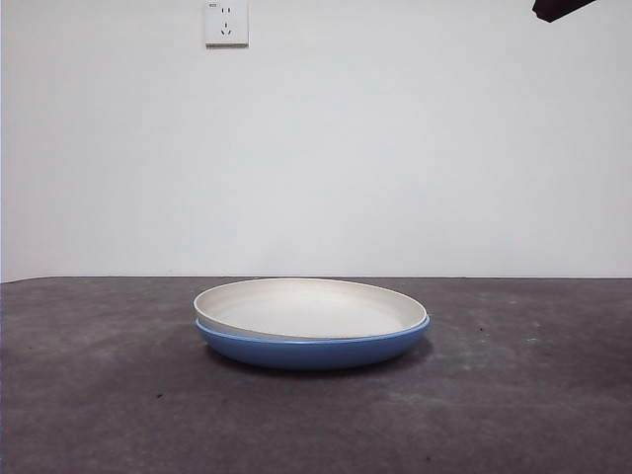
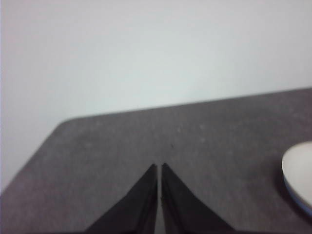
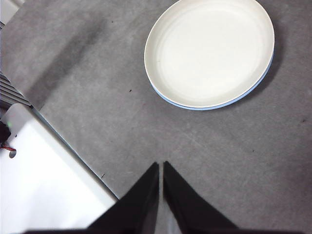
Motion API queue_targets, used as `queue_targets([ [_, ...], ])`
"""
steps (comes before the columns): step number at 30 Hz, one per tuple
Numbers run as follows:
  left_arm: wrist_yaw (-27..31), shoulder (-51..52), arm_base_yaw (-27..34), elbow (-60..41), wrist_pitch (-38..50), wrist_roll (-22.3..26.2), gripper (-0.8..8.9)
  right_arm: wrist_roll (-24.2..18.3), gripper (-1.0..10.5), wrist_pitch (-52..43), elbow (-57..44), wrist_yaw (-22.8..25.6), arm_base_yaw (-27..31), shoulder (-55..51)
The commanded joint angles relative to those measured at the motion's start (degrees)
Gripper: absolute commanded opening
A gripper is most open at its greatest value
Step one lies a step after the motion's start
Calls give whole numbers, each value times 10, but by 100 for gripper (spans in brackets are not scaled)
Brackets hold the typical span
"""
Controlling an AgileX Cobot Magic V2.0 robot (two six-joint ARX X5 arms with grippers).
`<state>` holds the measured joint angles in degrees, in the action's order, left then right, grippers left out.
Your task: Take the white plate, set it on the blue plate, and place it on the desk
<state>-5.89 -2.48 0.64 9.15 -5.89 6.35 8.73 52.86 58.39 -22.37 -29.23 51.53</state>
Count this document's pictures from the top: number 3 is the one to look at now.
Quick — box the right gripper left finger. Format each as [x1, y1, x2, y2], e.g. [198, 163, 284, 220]
[24, 161, 160, 234]

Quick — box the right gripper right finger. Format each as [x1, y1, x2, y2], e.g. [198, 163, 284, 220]
[163, 160, 312, 234]

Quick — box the white round plate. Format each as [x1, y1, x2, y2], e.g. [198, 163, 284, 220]
[143, 0, 275, 108]

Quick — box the blue round plate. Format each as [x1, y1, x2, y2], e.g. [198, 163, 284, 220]
[150, 48, 274, 112]

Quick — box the grey ribbed metal rail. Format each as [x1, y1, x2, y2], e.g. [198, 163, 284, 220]
[0, 72, 34, 107]

